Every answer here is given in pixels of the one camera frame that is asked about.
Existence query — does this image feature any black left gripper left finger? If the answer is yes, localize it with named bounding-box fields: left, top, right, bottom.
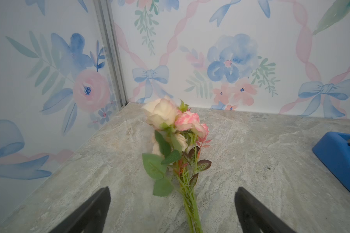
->
left=50, top=187, right=111, bottom=233

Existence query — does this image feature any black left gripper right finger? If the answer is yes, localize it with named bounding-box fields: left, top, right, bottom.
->
left=234, top=187, right=294, bottom=233

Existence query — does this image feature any artificial pink cream flower bouquet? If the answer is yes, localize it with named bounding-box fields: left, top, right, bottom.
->
left=142, top=96, right=212, bottom=233

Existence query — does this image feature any blue tape dispenser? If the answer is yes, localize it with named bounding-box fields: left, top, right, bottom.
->
left=312, top=132, right=350, bottom=192

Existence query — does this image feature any aluminium corner post left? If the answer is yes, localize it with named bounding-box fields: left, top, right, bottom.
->
left=93, top=0, right=128, bottom=109

